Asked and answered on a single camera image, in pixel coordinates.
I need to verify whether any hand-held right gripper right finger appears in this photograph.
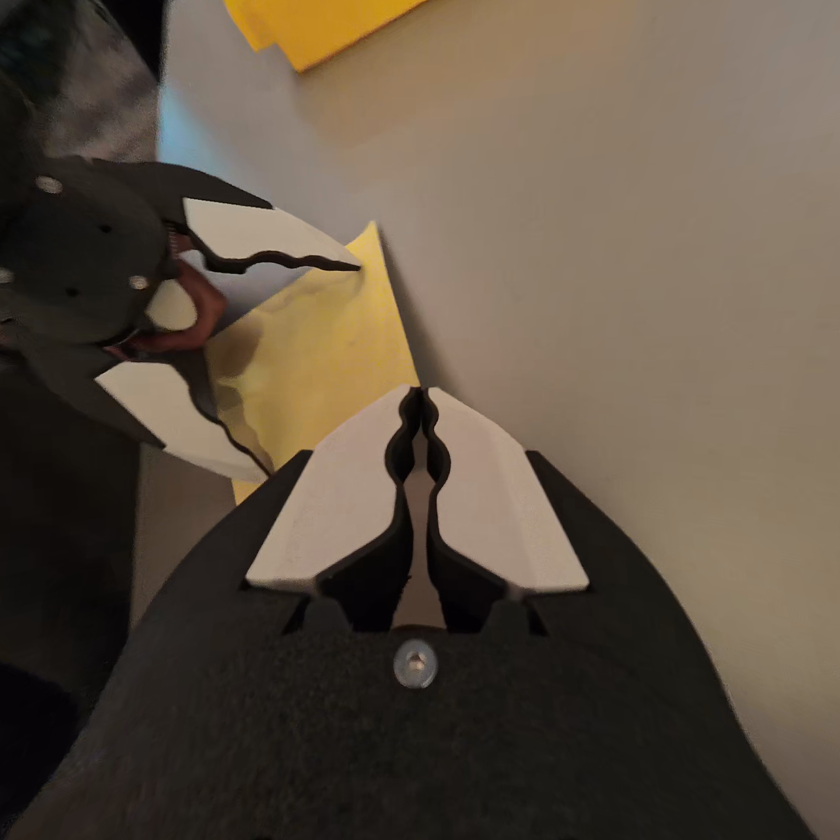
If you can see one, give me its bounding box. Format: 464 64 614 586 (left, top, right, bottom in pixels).
422 387 590 632

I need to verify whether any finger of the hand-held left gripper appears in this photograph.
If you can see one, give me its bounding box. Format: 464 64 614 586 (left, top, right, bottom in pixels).
182 197 363 274
95 360 274 484

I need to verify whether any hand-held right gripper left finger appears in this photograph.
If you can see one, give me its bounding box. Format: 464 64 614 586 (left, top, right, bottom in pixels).
245 385 421 632

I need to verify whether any yellow and grey origami paper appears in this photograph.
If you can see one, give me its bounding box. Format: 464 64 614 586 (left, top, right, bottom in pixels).
206 221 421 506

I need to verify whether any person's left hand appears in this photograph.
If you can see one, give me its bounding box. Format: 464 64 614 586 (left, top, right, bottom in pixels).
108 262 228 358

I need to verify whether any yellow box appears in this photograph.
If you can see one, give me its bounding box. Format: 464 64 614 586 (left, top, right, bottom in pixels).
223 0 431 73

